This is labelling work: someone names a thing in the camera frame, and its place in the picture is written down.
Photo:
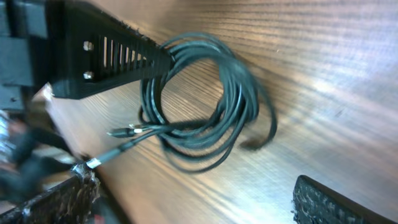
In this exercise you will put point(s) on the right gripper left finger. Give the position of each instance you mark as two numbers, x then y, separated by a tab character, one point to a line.
68	202

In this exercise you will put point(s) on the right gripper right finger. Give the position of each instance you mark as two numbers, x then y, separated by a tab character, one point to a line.
315	203

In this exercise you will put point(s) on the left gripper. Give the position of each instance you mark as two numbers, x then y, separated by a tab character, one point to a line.
25	52

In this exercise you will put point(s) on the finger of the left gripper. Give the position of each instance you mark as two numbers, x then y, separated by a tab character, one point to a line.
94	52

